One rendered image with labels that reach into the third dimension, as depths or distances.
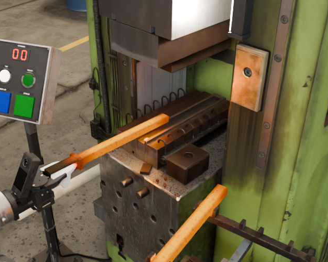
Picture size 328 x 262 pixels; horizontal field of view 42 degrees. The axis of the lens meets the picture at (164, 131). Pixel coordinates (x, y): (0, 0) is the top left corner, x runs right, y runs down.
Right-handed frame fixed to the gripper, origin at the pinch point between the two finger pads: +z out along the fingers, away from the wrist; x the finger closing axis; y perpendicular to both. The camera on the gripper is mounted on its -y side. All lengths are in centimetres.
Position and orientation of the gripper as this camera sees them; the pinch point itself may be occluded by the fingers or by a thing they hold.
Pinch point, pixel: (70, 162)
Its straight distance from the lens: 124.0
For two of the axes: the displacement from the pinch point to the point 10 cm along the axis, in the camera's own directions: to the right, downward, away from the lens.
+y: 0.0, 8.4, 5.5
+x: 7.2, 3.8, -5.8
